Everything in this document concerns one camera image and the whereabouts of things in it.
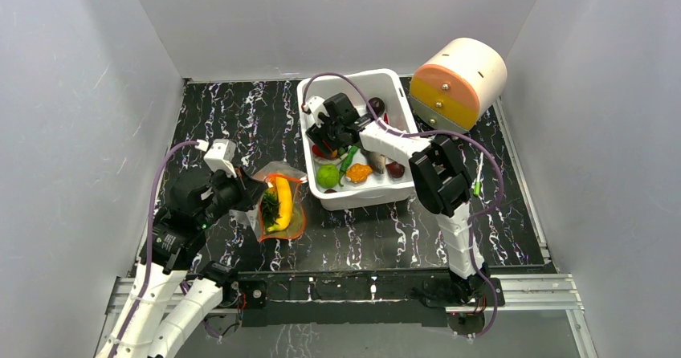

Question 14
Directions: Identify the round pastel drawer cabinet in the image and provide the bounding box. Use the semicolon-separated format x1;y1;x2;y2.
409;38;508;133

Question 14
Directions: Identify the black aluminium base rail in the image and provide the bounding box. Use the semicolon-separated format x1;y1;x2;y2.
106;267;584;330

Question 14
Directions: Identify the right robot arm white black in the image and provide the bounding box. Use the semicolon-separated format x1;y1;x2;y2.
301;93;486;305

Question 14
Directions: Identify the dark red toy fruit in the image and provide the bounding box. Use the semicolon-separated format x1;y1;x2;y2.
385;161;406;180

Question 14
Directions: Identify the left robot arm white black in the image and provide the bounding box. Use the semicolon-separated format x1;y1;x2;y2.
97;168;268;357

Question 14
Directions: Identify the orange toy habanero pepper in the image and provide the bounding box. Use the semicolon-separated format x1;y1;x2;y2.
345;163;373;184

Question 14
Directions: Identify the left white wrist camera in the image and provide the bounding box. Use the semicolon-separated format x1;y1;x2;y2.
195;139;237;178

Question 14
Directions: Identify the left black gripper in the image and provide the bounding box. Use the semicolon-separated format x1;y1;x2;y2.
198;162;269;228

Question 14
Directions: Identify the green toy bean pod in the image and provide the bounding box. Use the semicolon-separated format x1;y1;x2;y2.
338;145;359;186

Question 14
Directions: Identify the green toy lime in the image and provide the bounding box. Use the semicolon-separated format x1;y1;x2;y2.
316;164;341;189

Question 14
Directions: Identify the green white pen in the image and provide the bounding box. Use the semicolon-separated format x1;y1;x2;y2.
473;153;485;197

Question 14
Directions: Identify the yellow toy banana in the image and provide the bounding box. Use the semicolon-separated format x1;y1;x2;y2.
267;177;293;232

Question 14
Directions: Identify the dark brown toy plum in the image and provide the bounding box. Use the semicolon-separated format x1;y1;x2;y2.
369;97;386;117

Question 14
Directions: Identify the orange toy pineapple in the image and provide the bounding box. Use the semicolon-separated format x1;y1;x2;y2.
259;189;279;229

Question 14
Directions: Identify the clear zip bag orange zipper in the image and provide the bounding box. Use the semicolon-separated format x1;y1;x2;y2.
230;161;308;242

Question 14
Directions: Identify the white plastic bin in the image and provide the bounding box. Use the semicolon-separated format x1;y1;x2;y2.
297;69;418;211

